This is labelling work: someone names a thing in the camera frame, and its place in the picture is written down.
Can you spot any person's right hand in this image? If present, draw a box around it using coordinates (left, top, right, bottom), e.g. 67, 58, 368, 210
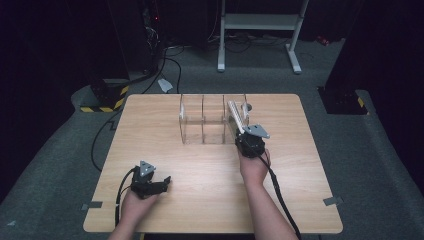
238, 148, 272, 187

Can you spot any hand-held gripper cable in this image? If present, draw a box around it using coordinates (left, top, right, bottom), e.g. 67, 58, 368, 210
113, 167, 138, 228
255, 149, 303, 240

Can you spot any person's left hand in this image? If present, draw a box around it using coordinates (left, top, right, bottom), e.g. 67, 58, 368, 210
120, 190, 160, 230

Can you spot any tangle of black cables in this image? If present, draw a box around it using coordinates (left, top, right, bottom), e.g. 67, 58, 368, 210
206, 30, 292, 55

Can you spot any black floor cable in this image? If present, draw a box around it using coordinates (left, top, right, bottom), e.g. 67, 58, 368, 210
90, 49, 168, 173
164, 55, 183, 95

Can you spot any white metal stand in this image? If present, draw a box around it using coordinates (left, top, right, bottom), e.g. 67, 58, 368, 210
216, 0, 310, 75

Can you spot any right hand-held gripper cable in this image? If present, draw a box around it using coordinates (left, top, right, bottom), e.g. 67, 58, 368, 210
255, 149, 303, 240

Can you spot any white paper scrap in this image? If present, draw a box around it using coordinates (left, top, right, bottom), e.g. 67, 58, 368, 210
156, 78, 175, 94

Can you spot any black computer tower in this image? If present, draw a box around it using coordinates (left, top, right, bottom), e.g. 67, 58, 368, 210
106, 0, 168, 76

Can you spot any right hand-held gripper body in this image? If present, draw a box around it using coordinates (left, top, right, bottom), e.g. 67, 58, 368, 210
234, 123, 271, 159

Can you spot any clear acrylic divider rack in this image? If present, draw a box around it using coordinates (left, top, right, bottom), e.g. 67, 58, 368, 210
178, 92, 251, 146

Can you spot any black yellow striped stand base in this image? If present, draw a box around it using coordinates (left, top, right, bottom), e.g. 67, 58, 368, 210
317, 86, 370, 116
79, 77, 131, 114

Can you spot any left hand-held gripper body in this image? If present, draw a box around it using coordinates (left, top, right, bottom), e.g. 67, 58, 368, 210
130, 160, 157, 201

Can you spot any left hand-held gripper cable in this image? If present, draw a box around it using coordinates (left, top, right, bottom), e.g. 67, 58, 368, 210
113, 167, 138, 228

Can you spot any green leaf picture book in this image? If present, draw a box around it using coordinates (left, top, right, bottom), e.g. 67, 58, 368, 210
226, 99, 248, 135

